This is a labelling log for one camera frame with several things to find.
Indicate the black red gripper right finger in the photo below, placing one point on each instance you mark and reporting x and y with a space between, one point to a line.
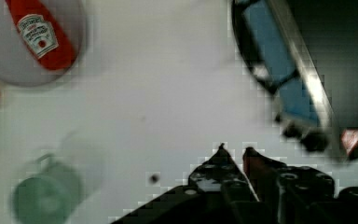
299 195

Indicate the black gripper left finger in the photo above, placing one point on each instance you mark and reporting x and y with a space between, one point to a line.
208 197

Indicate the silver black toaster oven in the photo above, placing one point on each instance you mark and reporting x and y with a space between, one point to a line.
305 54

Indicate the green metal cup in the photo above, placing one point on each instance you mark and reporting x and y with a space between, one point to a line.
49 196

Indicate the red ketchup bottle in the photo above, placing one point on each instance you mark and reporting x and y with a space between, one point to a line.
41 34

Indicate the grey round plate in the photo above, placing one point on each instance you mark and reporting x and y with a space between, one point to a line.
18 67

